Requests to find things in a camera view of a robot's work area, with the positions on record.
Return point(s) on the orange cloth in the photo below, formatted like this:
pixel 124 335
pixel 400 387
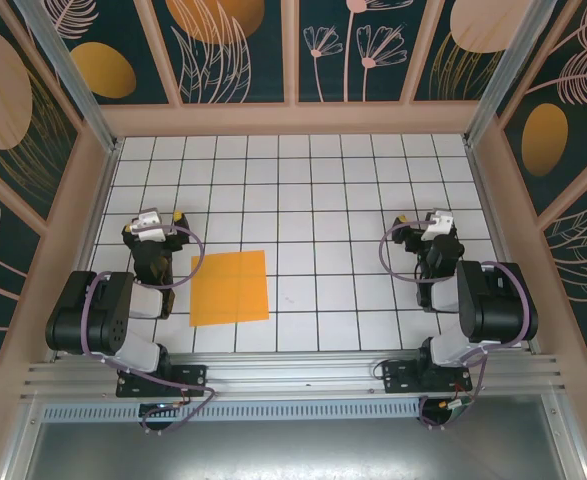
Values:
pixel 228 290

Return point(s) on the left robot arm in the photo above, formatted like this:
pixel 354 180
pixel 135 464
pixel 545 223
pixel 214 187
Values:
pixel 98 320

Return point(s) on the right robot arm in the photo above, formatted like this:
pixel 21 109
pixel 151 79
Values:
pixel 498 310

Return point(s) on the grey metal sheet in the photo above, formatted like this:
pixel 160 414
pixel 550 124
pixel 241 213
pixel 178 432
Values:
pixel 293 450

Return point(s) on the small green circuit board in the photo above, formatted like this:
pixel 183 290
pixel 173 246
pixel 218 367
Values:
pixel 460 406

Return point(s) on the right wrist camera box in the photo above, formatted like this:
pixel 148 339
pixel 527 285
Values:
pixel 438 227

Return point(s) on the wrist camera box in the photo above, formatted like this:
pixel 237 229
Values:
pixel 149 225
pixel 438 227

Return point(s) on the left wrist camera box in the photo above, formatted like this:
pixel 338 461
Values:
pixel 149 225

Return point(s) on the aluminium side rail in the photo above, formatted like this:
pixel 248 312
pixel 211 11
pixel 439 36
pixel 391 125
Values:
pixel 498 250
pixel 87 250

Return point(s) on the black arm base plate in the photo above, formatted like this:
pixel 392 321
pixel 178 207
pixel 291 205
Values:
pixel 193 380
pixel 398 377

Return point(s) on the aluminium corner post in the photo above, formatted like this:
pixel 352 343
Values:
pixel 512 70
pixel 70 70

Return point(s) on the aluminium mounting rail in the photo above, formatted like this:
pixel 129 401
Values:
pixel 298 372

